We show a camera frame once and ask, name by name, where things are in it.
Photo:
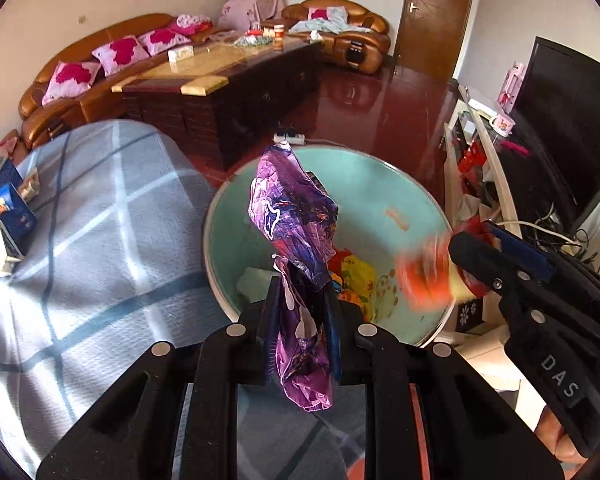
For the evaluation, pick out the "purple foil bag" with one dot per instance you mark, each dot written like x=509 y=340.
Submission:
x=290 y=210

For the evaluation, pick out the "blue cartoon print carton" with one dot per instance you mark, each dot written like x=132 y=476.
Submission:
x=7 y=210

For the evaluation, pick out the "dark wooden coffee table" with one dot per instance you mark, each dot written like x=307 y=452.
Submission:
x=240 y=105

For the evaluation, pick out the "small pink heart pillow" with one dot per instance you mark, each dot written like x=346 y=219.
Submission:
x=317 y=14

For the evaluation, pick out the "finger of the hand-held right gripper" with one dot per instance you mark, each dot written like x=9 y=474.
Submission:
x=522 y=252
x=480 y=255

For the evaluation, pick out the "long brown leather sofa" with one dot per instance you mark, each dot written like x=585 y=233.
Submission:
x=75 y=110

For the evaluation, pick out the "yellow red wrapper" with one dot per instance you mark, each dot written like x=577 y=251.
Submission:
x=355 y=280

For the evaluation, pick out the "small pink object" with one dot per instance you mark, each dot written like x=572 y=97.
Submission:
x=515 y=148

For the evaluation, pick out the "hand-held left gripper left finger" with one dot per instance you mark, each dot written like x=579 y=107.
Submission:
x=271 y=320

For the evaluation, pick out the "person's right hand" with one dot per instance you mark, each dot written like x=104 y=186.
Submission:
x=552 y=430

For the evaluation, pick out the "pale green box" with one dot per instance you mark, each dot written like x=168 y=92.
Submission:
x=255 y=285

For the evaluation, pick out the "brown leather armchair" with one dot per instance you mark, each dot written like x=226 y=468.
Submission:
x=14 y=136

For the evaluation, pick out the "blue plaid blanket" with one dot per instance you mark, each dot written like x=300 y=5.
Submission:
x=105 y=260

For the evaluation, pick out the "brown wooden door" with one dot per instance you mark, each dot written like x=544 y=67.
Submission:
x=435 y=15

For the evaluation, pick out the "folded pink blanket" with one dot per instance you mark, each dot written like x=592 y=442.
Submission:
x=192 y=21

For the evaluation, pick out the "pink floral cover cloth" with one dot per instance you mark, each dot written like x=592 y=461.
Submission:
x=252 y=5

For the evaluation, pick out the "light blue blanket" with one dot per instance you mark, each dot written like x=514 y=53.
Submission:
x=330 y=24

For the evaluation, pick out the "brown leather loveseat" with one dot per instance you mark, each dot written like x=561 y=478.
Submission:
x=370 y=42

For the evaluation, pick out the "dark blue box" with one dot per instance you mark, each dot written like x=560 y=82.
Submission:
x=7 y=175

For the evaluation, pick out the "white power strip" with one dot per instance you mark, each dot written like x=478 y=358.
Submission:
x=289 y=136

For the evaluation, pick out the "white cup with red label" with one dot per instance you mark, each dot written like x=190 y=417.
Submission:
x=278 y=33

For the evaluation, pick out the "cream television stand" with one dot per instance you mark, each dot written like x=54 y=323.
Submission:
x=497 y=175

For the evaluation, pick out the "tissue box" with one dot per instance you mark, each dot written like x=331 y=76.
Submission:
x=180 y=54

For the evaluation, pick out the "black floral print box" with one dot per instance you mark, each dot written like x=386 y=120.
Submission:
x=469 y=315

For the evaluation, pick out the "green wrapped bundle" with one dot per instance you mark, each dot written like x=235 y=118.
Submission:
x=252 y=41

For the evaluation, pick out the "orange red wrapper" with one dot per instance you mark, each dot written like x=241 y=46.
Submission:
x=425 y=275

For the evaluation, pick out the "flat white box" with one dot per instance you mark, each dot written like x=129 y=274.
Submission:
x=482 y=108

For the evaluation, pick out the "black television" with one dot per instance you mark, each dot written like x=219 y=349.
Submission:
x=565 y=125

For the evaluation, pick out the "pink gift box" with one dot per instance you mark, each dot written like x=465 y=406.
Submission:
x=514 y=82

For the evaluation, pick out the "red hanging ornament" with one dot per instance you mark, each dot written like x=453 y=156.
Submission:
x=472 y=157

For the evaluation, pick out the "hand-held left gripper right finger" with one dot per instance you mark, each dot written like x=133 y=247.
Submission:
x=333 y=330

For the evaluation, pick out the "white printed mug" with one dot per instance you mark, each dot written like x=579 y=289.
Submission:
x=502 y=124

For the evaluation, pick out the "small beige box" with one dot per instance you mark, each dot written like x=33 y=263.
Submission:
x=31 y=185

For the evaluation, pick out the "teal plastic bin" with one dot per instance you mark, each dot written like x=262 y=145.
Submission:
x=380 y=185

